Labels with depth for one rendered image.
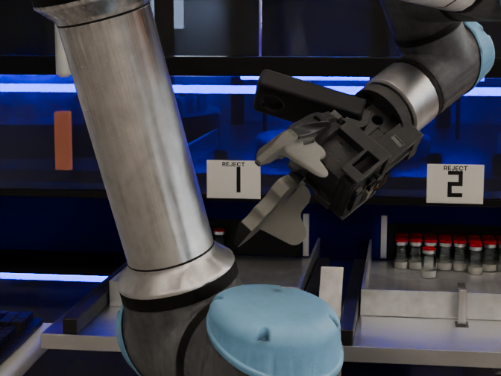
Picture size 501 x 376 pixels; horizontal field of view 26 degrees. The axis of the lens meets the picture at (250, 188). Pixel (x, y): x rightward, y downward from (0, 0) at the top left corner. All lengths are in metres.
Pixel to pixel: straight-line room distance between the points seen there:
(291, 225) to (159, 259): 0.18
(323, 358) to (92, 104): 0.30
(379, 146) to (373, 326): 0.37
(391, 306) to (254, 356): 0.56
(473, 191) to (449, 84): 0.52
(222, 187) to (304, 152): 0.67
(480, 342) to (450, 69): 0.35
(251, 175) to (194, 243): 0.69
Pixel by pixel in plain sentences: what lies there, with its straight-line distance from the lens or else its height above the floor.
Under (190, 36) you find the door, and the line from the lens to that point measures 1.70.
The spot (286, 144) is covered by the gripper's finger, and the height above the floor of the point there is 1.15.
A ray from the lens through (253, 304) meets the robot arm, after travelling 0.95.
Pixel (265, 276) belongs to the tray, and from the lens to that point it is 1.65.
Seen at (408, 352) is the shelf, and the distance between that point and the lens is 1.31.
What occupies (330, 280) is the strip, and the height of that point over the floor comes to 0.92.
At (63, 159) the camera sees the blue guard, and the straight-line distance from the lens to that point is 1.75.
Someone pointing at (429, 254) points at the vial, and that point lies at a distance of 1.65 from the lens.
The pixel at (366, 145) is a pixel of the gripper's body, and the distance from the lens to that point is 1.09.
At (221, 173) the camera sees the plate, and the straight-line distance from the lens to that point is 1.69.
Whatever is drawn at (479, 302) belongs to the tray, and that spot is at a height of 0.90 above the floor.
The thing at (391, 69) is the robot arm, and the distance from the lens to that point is 1.16.
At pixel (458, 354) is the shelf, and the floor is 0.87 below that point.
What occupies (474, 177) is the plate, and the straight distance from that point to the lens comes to 1.67.
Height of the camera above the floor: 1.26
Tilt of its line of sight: 9 degrees down
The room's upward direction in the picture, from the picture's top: straight up
